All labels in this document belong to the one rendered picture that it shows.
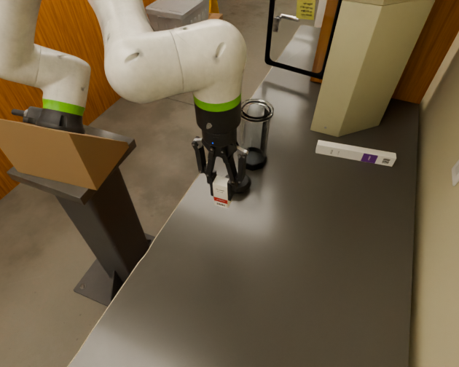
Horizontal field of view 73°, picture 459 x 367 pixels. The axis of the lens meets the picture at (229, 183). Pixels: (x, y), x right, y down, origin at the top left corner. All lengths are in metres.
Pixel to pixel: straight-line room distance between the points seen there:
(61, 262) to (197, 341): 1.50
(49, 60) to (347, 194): 1.03
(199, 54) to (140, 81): 0.10
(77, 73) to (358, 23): 0.89
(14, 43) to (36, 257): 1.48
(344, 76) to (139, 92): 0.79
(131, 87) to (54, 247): 1.84
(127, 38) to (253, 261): 0.63
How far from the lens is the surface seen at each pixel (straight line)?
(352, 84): 1.17
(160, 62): 0.51
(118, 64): 0.51
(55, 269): 2.18
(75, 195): 1.13
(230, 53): 0.53
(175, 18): 3.23
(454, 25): 1.50
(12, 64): 1.14
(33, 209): 2.54
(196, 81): 0.53
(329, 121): 1.26
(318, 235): 0.96
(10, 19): 1.03
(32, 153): 1.15
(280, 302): 0.85
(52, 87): 1.17
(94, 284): 2.02
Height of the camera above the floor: 1.72
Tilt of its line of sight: 49 degrees down
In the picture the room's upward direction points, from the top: straight up
